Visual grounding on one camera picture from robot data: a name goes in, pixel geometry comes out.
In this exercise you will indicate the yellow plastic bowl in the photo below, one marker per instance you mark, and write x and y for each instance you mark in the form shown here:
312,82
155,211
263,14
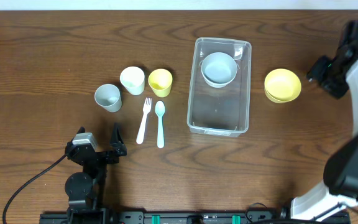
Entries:
282,85

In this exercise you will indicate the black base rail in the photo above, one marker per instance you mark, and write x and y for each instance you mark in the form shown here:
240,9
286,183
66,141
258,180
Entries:
258,215

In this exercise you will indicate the grey plastic bowl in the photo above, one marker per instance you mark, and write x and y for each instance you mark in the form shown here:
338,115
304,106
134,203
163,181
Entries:
219,68

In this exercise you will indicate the white plastic cup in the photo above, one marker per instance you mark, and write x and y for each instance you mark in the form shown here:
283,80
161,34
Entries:
133,79

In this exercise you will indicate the white plastic bowl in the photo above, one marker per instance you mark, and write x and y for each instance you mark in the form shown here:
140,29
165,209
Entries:
217,85

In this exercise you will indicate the grey plastic cup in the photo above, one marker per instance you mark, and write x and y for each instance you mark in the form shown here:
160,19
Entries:
108,97

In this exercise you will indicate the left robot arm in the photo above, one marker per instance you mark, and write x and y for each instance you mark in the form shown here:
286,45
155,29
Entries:
85,189

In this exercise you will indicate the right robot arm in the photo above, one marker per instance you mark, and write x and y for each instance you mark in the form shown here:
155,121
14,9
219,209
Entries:
339,188

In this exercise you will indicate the yellow plastic cup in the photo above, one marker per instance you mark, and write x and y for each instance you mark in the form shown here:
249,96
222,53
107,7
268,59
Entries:
160,80

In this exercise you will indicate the pink plastic fork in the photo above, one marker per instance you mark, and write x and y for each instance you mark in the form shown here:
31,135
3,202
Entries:
146,110

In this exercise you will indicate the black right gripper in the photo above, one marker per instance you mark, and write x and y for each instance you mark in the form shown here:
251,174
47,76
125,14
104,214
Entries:
316,72

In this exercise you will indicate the mint green plastic spoon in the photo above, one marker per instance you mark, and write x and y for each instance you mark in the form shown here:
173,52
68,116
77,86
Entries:
160,111

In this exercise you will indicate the clear plastic container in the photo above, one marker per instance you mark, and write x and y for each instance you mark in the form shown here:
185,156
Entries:
220,111

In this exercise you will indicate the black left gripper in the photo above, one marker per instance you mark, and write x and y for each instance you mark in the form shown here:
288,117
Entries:
117,147

